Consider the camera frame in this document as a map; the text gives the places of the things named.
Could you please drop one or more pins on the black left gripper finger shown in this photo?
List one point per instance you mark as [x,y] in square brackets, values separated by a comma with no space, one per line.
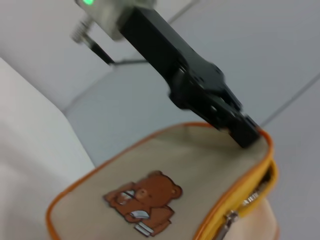
[225,120]
[232,100]

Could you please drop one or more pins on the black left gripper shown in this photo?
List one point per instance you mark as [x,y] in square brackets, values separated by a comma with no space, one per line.
[165,55]

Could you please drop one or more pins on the beige orange bear food bag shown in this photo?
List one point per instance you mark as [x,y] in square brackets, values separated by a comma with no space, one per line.
[175,162]

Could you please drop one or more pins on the silver zipper pull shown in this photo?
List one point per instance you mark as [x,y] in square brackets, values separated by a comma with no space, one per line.
[228,222]

